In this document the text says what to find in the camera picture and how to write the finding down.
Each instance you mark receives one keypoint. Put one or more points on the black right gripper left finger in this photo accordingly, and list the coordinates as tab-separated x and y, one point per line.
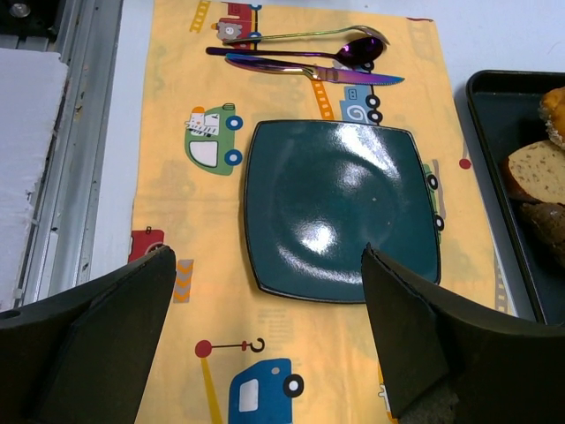
84	355

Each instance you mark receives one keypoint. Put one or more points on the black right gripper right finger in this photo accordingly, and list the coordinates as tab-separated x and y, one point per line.
447	359

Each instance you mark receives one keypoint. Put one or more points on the brown croissant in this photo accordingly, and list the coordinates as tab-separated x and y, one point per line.
545	222

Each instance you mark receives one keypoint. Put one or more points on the sliced seeded bread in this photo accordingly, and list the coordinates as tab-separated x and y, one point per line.
535	173

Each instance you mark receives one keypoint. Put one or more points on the yellow cartoon car placemat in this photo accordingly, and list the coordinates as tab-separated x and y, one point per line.
229	352

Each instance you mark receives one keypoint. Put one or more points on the dark teal square plate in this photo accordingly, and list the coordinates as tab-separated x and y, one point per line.
318	192

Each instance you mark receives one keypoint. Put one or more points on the black baking tray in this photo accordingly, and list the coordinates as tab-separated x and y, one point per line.
504	107

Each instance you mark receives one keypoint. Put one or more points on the orange round cake loaf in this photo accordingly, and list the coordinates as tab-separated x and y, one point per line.
552	112

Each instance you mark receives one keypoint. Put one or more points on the purple iridescent knife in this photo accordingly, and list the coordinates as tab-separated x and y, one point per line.
312	72

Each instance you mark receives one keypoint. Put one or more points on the purple iridescent spoon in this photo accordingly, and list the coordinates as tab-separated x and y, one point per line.
356	52

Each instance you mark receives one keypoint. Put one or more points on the aluminium table frame rail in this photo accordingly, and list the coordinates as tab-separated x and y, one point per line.
57	68

